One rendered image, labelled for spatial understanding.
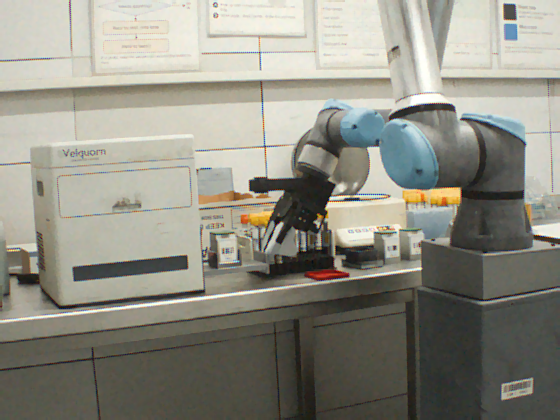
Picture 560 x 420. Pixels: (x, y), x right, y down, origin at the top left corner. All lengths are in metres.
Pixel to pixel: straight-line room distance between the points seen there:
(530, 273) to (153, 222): 0.68
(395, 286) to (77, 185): 0.67
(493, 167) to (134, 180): 0.64
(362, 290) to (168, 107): 0.81
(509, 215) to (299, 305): 0.47
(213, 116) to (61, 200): 0.84
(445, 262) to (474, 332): 0.15
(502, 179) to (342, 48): 1.09
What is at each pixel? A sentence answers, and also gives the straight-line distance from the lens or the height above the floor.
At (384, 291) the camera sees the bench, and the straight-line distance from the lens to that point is 1.74.
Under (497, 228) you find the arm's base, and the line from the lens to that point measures 1.46.
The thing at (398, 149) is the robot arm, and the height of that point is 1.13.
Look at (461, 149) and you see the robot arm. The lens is 1.41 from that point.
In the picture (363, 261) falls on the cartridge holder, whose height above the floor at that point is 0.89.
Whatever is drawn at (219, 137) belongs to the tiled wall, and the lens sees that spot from 2.29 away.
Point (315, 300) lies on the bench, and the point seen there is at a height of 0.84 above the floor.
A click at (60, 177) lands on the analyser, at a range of 1.53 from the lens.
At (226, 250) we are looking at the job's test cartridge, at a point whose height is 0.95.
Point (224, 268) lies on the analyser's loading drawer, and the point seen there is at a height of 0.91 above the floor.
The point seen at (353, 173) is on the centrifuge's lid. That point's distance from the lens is 2.37.
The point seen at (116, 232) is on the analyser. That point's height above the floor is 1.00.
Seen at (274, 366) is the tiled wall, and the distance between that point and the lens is 2.42.
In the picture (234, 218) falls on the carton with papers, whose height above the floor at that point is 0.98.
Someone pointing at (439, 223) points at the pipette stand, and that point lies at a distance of 1.98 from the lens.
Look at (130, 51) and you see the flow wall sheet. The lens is 2.22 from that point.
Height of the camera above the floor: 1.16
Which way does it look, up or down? 5 degrees down
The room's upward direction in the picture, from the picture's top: 3 degrees counter-clockwise
